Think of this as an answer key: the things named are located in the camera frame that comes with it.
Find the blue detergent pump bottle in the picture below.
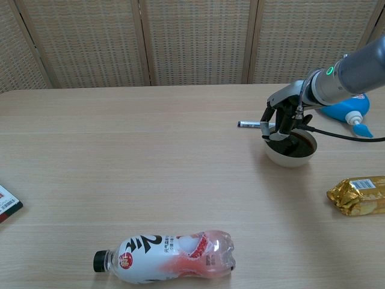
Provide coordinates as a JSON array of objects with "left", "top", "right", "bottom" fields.
[{"left": 319, "top": 92, "right": 374, "bottom": 139}]

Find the woven wooden folding screen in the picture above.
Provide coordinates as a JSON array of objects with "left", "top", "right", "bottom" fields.
[{"left": 0, "top": 0, "right": 385, "bottom": 94}]

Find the printed card box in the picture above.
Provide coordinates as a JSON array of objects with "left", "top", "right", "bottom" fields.
[{"left": 0, "top": 183, "right": 24, "bottom": 224}]

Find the black-interior white cup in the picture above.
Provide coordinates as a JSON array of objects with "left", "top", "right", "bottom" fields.
[{"left": 263, "top": 129, "right": 318, "bottom": 168}]

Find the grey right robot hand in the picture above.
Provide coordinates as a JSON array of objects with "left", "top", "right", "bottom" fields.
[{"left": 260, "top": 79, "right": 313, "bottom": 142}]

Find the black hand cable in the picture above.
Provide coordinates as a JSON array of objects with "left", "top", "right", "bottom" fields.
[{"left": 296, "top": 76, "right": 385, "bottom": 142}]

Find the white marker pen blue cap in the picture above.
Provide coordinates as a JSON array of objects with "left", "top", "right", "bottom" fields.
[{"left": 237, "top": 120, "right": 276, "bottom": 129}]

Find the gold foil snack package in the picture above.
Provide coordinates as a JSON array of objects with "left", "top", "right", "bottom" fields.
[{"left": 326, "top": 175, "right": 385, "bottom": 217}]

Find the clear drink bottle pink label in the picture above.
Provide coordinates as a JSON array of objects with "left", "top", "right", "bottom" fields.
[{"left": 93, "top": 229, "right": 236, "bottom": 285}]

